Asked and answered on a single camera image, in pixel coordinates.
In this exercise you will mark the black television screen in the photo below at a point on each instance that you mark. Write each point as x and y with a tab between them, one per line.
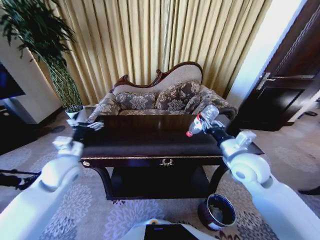
8	83

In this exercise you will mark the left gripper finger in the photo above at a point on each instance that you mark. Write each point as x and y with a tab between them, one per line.
96	125
72	122

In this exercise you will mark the beige pleated curtain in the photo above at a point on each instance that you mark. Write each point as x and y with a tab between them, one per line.
155	45

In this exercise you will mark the large floral cushion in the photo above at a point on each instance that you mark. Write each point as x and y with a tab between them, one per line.
176	96

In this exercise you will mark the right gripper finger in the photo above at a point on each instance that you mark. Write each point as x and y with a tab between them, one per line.
205	127
218	123

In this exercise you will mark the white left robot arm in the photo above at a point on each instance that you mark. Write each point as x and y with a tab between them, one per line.
32	200

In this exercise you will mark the floral upholstered wooden sofa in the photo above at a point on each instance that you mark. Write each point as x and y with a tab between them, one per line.
140	100

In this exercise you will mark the dark wooden coffee table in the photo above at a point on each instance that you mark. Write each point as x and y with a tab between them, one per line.
155	150

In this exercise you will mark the dark wooden door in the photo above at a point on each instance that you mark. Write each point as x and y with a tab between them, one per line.
285	80

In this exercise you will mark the white plant pot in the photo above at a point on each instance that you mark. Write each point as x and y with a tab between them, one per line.
74	112

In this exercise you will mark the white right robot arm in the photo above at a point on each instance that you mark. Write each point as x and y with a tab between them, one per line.
270	195

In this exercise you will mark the clear plastic bottle red cap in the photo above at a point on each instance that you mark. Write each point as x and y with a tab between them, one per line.
208	115

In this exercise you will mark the small black door stopper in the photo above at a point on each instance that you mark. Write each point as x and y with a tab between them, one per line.
310	113

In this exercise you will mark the tall green bamboo plant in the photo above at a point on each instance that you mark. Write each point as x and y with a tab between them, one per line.
42	42

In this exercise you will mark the dark television cabinet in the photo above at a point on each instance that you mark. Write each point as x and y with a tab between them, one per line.
15	125

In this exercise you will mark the small floral cushion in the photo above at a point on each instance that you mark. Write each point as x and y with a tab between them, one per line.
192	103

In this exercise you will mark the round dark trash bin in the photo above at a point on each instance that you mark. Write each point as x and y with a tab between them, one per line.
218	211

